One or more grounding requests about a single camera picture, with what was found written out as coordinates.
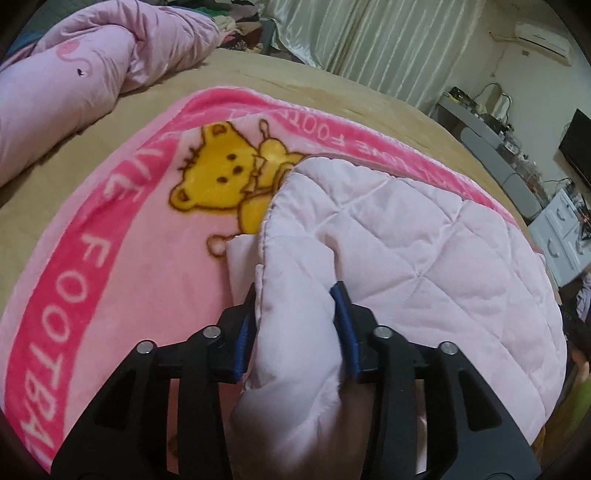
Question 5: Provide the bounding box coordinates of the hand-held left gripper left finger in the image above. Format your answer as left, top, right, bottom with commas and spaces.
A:
51, 281, 259, 480

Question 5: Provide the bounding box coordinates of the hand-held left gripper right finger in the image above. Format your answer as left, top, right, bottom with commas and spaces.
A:
329, 281, 541, 480

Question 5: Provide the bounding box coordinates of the pink quilted jacket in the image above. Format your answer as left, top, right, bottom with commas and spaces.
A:
226, 156, 568, 480

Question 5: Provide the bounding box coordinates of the pile of clothes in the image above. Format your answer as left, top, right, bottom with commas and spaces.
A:
203, 0, 278, 52

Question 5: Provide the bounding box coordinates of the pink bear printed blanket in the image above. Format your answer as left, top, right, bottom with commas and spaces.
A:
0, 85, 546, 476

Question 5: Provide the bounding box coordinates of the grey desk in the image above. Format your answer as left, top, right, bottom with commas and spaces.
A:
436, 98, 546, 222

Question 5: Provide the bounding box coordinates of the white drawer cabinet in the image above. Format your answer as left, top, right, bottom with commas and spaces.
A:
529, 189, 591, 288

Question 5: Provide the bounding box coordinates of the purple cloth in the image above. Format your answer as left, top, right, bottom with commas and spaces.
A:
575, 272, 591, 321

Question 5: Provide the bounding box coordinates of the beige bed sheet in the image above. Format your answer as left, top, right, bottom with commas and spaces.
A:
0, 48, 561, 324

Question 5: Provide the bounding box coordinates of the striped cream curtain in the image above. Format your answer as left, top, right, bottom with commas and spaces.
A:
265, 0, 490, 112

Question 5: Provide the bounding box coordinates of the black television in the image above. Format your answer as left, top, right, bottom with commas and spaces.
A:
558, 108, 591, 190

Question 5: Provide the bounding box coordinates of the pink duvet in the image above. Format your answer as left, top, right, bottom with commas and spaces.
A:
0, 0, 221, 188

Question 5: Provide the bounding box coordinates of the white air conditioner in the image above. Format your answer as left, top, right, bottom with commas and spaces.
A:
514, 23, 572, 58

